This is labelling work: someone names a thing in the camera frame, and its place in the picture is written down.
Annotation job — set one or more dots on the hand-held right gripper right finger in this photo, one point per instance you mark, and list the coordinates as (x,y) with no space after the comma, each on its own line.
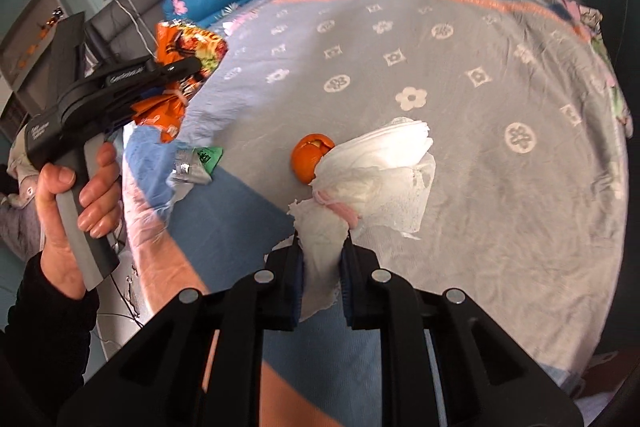
(347,284)

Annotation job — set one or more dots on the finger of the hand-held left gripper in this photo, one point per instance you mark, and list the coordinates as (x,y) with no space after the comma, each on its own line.
(165,71)

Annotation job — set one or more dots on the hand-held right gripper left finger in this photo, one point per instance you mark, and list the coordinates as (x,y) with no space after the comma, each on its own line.
(297,279)

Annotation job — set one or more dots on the orange snack bag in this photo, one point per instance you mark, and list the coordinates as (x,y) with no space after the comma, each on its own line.
(195,44)

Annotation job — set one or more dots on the white paper towel pink band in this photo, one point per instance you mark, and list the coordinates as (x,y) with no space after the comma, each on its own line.
(380,172)

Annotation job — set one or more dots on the person's left forearm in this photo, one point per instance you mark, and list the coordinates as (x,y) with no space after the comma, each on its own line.
(45,347)

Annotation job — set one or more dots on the person's left hand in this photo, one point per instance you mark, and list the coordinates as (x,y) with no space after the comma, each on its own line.
(60,252)

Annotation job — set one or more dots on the small grey green wrapper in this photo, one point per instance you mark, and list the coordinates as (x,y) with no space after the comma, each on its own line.
(192,164)

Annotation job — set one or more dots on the peeled orange on left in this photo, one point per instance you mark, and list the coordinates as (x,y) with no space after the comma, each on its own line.
(305,157)

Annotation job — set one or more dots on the grey patterned bedspread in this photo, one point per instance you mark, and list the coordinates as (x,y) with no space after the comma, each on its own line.
(500,232)

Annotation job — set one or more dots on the floral bed sheet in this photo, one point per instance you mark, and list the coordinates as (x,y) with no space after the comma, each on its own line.
(607,72)

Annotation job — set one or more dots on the wall shelf unit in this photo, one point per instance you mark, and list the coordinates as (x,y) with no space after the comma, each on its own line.
(30,37)

